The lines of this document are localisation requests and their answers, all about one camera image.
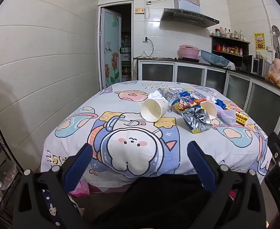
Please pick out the cartoon printed tablecloth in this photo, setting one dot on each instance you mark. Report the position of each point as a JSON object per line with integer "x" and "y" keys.
{"x": 130, "y": 145}

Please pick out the silver mesh cloth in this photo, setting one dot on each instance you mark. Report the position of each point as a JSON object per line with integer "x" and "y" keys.
{"x": 166, "y": 94}

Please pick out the bag of oranges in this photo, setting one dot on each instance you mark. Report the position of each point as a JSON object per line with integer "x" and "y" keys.
{"x": 276, "y": 76}

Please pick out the clear plastic container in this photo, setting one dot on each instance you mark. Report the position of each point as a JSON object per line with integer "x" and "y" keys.
{"x": 4, "y": 176}

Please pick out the floral glass door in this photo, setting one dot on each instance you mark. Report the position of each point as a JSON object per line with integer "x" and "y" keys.
{"x": 111, "y": 50}

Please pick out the silver foil snack bag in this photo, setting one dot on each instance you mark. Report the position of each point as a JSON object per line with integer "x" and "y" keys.
{"x": 197, "y": 121}

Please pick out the pink cooking pot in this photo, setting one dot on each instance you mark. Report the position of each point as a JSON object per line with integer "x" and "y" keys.
{"x": 188, "y": 51}

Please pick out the steel range hood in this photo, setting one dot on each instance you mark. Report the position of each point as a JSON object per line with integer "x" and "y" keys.
{"x": 188, "y": 14}

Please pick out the microwave oven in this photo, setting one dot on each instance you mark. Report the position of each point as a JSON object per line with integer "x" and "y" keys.
{"x": 260, "y": 66}

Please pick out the colourful cartoon snack packet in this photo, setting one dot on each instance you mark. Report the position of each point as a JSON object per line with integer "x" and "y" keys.
{"x": 181, "y": 106}

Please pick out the white wall control box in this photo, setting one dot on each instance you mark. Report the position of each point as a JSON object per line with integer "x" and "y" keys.
{"x": 139, "y": 10}

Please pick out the small yellow box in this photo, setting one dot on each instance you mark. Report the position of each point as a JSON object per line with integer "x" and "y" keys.
{"x": 242, "y": 118}

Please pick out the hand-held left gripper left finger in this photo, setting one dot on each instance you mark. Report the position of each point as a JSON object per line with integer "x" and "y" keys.
{"x": 79, "y": 167}

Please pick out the white wall outlet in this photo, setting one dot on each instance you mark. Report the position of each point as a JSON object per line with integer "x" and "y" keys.
{"x": 145, "y": 39}

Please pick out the white paper cup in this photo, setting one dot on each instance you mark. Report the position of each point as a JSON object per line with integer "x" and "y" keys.
{"x": 154, "y": 109}
{"x": 210, "y": 109}

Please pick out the pink cloth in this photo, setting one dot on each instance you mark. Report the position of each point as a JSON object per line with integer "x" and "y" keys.
{"x": 80, "y": 190}

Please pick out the kitchen counter cabinet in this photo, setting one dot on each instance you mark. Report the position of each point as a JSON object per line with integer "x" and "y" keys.
{"x": 264, "y": 100}

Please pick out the dark spice rack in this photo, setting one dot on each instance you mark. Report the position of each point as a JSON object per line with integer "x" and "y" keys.
{"x": 230, "y": 49}

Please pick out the yellow wall poster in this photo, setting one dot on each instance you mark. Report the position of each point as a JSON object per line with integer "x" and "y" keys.
{"x": 259, "y": 41}

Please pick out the blue wrapper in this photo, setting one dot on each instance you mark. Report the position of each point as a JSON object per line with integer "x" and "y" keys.
{"x": 186, "y": 95}
{"x": 220, "y": 104}

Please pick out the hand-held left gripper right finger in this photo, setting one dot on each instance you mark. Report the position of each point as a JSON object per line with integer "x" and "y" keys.
{"x": 200, "y": 164}

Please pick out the white foam fruit net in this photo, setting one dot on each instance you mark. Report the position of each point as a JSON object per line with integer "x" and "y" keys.
{"x": 227, "y": 116}

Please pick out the blue plastic basket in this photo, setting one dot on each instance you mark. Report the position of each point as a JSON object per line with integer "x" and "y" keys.
{"x": 213, "y": 58}

